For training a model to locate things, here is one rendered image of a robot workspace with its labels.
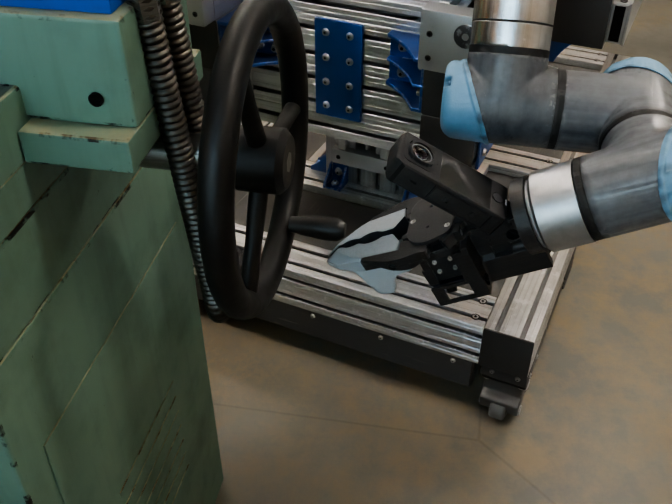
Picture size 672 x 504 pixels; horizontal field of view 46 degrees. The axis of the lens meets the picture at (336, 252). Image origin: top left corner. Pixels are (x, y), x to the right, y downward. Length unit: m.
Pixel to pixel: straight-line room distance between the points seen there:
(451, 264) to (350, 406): 0.85
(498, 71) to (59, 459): 0.55
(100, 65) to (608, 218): 0.42
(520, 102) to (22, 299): 0.47
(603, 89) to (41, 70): 0.48
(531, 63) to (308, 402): 0.98
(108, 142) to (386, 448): 0.99
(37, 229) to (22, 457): 0.20
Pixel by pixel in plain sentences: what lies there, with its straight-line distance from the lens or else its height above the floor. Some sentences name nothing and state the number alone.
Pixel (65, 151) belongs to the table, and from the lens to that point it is 0.67.
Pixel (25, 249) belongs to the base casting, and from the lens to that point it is 0.71.
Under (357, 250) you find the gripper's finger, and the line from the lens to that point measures 0.77.
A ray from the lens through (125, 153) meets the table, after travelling 0.65.
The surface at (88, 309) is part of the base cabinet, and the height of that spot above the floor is 0.65.
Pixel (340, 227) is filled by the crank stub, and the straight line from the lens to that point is 0.79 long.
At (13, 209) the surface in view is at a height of 0.82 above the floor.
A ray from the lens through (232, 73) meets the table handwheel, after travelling 0.60.
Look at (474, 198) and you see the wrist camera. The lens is 0.70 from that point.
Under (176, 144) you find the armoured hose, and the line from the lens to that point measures 0.70.
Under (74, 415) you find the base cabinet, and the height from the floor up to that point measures 0.57.
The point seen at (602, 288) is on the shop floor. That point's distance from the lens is 1.91.
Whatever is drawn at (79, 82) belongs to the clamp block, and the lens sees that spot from 0.66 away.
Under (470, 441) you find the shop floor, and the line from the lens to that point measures 1.53.
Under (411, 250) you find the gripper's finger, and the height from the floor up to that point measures 0.74.
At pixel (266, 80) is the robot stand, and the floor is 0.55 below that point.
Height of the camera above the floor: 1.18
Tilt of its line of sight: 38 degrees down
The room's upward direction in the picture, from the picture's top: straight up
